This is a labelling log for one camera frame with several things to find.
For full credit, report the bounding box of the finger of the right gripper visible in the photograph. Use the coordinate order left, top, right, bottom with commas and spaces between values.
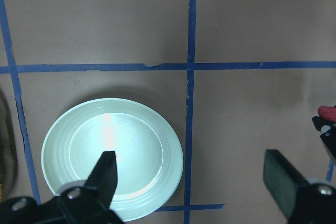
312, 116, 335, 164

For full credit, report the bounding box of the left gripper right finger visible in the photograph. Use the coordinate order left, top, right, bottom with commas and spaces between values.
263, 150, 335, 223

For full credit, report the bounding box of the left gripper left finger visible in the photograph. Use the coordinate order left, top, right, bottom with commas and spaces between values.
56, 151, 123, 223

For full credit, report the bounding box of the red strawberry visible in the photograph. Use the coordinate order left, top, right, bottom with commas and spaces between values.
318, 106, 336, 122

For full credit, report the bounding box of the light green plate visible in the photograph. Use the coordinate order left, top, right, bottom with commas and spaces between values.
41, 98, 183, 222

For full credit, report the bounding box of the woven wicker basket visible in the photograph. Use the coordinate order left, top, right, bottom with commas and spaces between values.
1, 91, 18, 200

